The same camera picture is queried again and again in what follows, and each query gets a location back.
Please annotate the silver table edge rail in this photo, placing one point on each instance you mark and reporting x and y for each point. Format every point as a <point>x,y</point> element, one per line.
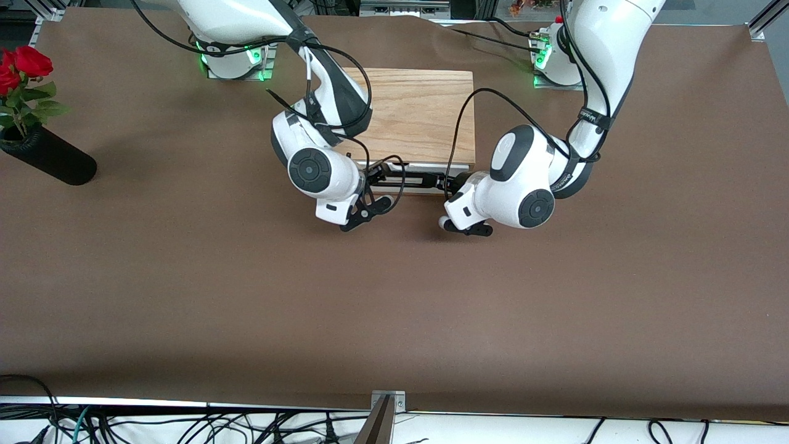
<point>154,404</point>

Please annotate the aluminium frame profile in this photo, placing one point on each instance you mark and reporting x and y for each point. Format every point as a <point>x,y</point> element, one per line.
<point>767,18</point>
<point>46,9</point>

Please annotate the light wooden drawer cabinet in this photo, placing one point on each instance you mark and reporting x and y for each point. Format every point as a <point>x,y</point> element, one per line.
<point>419,111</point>

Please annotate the brown table mat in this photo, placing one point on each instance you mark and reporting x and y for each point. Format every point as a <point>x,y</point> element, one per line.
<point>394,308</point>

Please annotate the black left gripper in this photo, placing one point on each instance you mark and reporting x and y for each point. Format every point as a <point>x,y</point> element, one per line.
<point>459,182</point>

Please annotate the metal table edge bracket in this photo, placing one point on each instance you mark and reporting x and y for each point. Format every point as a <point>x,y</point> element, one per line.
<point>397,401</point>

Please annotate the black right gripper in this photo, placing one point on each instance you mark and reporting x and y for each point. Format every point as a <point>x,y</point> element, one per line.
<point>374,180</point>

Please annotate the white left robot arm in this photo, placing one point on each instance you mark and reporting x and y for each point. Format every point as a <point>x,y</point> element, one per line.
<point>511,197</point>

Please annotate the dark wedge-shaped post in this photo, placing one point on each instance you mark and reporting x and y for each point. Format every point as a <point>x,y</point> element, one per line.
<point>379,428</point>

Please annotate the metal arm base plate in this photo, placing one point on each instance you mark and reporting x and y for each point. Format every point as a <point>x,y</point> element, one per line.
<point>268,65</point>
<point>542,81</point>

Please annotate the grey power strip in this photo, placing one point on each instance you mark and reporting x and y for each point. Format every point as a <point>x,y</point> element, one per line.
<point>404,8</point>

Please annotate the black cylindrical vase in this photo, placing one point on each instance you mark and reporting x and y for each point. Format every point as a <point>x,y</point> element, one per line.
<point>55,160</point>

